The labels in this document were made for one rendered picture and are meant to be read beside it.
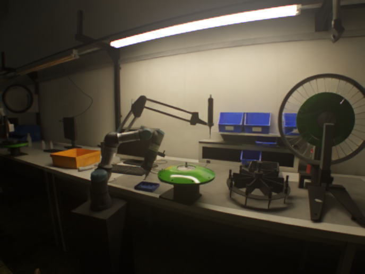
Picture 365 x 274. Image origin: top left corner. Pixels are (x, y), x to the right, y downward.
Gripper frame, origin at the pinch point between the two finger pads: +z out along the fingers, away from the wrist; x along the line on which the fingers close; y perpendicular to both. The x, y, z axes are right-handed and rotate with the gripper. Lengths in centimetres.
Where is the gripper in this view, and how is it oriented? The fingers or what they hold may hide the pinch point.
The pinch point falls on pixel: (144, 179)
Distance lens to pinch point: 123.6
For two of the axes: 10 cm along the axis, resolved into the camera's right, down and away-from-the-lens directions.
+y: -6.9, -3.9, -6.2
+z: -3.6, 9.2, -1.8
